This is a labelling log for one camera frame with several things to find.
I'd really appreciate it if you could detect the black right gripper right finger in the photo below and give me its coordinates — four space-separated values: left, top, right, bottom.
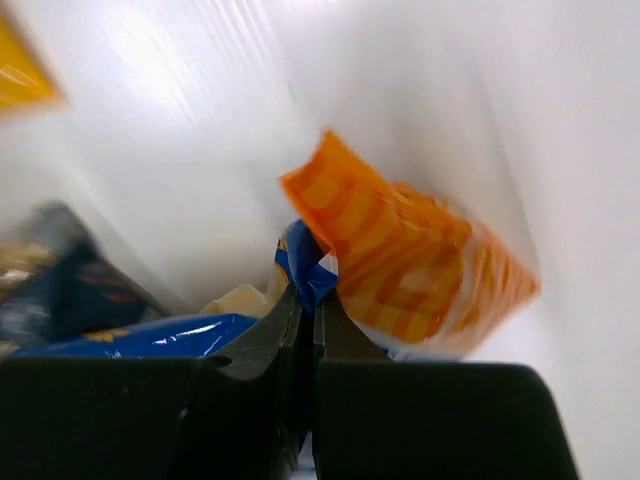
313 294 578 479

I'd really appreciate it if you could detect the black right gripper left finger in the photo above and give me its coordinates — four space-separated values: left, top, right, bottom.
1 287 302 479

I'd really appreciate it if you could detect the blue orange pasta bag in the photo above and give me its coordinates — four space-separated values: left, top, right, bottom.
8 131 539 360

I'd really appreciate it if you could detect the clear fusilli pasta bag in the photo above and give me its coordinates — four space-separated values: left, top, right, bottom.
1 202 169 355

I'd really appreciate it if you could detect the yellow pasta bag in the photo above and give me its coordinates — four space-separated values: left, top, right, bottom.
1 3 66 116

